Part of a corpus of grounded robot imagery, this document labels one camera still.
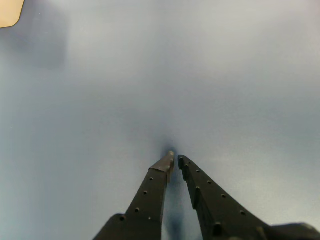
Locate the beige plastic box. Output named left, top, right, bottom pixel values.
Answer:
left=0, top=0, right=26, bottom=29

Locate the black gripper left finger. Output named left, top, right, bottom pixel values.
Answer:
left=93, top=150, right=175, bottom=240

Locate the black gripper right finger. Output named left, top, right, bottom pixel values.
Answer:
left=177, top=154, right=276, bottom=240

